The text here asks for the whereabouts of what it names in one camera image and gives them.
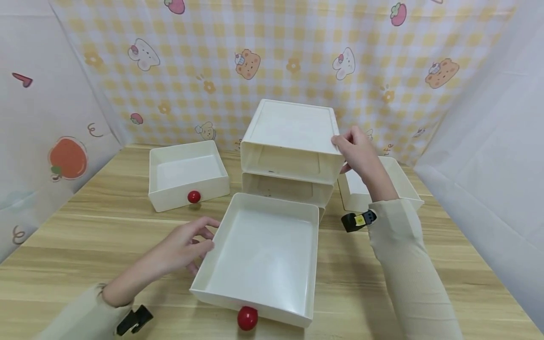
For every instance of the person's right fingers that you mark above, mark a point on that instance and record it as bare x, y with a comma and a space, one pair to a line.
345, 138

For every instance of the person's left fingers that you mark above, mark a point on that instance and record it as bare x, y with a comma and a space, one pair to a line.
199, 236

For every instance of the white cabinet shell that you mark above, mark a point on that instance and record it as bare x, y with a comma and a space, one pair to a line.
289, 190
293, 127

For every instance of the person's left forearm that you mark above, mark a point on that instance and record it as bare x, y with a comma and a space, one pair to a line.
89, 314

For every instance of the large white drawer red knob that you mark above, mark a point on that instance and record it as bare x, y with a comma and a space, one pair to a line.
263, 257

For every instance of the small white drawer red knob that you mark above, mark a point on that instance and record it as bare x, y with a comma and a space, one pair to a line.
187, 171

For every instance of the person's right thumb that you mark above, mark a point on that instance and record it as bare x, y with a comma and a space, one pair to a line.
346, 167

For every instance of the person's left hand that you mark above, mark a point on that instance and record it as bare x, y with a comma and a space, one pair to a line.
178, 250

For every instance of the person's right forearm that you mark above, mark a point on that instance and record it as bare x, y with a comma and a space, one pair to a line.
410, 267

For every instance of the person's left thumb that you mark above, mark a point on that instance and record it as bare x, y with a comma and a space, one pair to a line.
203, 247

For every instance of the black wrist band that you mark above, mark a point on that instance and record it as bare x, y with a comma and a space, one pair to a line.
359, 220
134, 321

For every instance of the person's right hand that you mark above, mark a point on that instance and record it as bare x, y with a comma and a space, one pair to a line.
361, 158

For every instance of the person's left index finger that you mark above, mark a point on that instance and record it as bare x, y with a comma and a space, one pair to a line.
203, 223

